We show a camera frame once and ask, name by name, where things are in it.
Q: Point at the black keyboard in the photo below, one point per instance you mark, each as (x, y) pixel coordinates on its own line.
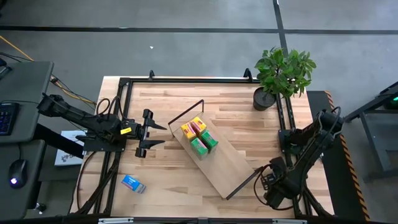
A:
(7, 119)

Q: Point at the yellow tag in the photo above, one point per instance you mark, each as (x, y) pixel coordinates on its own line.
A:
(126, 130)

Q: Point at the blue cereal box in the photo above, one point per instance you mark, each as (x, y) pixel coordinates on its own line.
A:
(133, 183)

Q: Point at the grey office desk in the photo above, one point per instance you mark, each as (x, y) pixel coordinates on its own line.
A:
(28, 87)
(15, 205)

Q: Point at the black metal cart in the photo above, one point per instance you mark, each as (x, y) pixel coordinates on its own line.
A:
(373, 133)

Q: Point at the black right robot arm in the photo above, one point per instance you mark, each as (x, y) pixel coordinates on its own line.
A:
(308, 146)

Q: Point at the black hazard-striped floor mat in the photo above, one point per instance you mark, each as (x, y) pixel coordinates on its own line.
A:
(335, 186)

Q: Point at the yellow Corn Pops cereal box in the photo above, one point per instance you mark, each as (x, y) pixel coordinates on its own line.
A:
(188, 131)
(199, 124)

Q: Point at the black frame clamp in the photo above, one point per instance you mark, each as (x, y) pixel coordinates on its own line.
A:
(151, 75)
(248, 75)

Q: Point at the black computer mouse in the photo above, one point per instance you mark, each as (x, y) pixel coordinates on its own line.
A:
(18, 172)

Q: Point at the silver aluminium bracket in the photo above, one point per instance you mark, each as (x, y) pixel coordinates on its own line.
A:
(115, 221)
(289, 221)

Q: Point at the green potted plant black pot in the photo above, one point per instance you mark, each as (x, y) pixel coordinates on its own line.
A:
(280, 73)

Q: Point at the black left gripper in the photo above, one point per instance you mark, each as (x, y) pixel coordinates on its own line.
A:
(144, 133)

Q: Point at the white paper sheet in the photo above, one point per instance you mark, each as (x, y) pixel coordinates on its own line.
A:
(66, 157)

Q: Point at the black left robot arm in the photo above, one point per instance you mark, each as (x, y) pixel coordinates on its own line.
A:
(81, 116)

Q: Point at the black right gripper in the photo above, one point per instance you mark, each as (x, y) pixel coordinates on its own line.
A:
(276, 189)

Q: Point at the black desk caster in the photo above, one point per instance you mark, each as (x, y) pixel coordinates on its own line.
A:
(40, 208)

